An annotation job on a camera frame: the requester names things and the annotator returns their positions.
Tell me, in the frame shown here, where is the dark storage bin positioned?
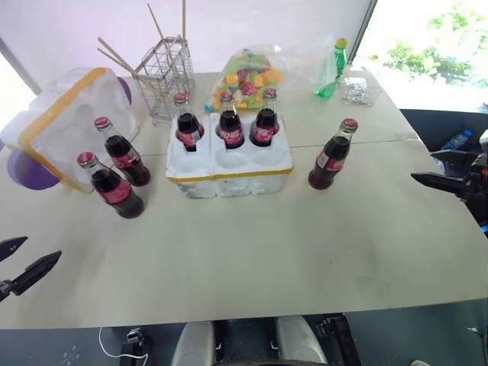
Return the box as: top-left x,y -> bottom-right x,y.
397,108 -> 488,173

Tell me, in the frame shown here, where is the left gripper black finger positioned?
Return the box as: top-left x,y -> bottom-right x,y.
0,236 -> 29,263
10,250 -> 63,297

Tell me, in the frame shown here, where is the white foam bottle tray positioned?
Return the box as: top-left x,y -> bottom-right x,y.
165,111 -> 294,200

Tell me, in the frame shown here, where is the thin white cable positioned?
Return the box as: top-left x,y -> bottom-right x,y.
98,325 -> 150,362

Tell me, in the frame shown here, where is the metal wire rack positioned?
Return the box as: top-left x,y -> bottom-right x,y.
133,35 -> 197,126

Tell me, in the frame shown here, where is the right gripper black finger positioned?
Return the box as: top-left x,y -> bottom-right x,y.
410,172 -> 468,200
429,149 -> 478,169

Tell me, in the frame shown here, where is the grey rounded shape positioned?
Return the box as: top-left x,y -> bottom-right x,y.
171,321 -> 215,366
275,316 -> 329,366

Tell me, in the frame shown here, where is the dark window frame post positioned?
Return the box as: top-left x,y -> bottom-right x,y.
349,0 -> 379,63

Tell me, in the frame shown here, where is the black table clamp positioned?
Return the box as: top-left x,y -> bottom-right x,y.
316,313 -> 362,366
120,328 -> 146,366

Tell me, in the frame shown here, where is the blue-capped plastic water bottle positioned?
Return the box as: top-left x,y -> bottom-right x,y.
441,130 -> 474,151

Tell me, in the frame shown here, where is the glass cola bottle red cap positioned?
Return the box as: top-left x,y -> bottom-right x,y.
94,116 -> 152,188
215,91 -> 246,150
307,117 -> 360,191
174,92 -> 206,153
76,151 -> 146,220
249,88 -> 281,148

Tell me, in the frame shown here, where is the clear plastic container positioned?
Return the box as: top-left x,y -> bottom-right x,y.
339,64 -> 384,107

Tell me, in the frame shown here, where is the purple round plate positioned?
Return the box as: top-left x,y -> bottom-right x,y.
7,149 -> 61,191
115,75 -> 133,107

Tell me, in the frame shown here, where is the clear bag of colourful toys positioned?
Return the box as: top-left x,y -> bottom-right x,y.
201,43 -> 345,114

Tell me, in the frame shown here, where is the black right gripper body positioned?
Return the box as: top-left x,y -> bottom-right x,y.
458,151 -> 488,226

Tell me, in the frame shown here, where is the green plastic bottle yellow cap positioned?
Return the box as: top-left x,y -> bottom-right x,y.
313,37 -> 349,99

